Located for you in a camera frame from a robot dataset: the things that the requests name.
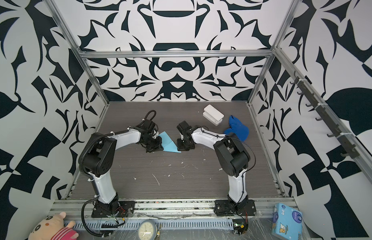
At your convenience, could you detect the white rectangular box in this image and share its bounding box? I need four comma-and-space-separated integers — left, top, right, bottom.
203, 105, 224, 126

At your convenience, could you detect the pink plush toy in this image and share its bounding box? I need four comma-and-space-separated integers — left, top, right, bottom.
28, 212, 79, 240

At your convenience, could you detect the small black electronics module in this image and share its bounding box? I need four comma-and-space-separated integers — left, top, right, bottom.
233, 219, 249, 236

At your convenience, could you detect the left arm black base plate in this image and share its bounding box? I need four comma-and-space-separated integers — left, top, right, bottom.
91, 201, 136, 218

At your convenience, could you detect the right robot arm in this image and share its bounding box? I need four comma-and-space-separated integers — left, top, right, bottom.
177, 121, 251, 209

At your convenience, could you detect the round analog clock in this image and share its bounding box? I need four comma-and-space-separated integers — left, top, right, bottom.
137, 220, 158, 240

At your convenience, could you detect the black wall hook rack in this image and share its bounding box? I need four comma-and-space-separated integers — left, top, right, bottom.
291, 71, 360, 159

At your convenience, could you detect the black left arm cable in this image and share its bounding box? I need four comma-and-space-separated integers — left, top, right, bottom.
81, 197, 121, 238

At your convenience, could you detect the blue tissue pack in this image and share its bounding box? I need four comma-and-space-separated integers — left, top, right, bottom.
272, 203, 303, 240

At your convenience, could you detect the light blue paper sheet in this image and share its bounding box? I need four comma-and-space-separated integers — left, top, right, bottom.
159, 132, 181, 153

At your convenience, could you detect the blue cloth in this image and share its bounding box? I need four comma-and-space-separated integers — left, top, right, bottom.
224, 115, 250, 141

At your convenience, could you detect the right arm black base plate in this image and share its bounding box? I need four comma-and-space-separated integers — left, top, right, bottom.
214, 199, 257, 217

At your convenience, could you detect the white slotted cable duct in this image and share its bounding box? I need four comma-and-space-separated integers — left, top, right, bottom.
64, 218, 235, 231

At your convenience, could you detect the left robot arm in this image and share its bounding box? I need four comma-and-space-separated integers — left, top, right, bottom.
78, 119, 163, 207

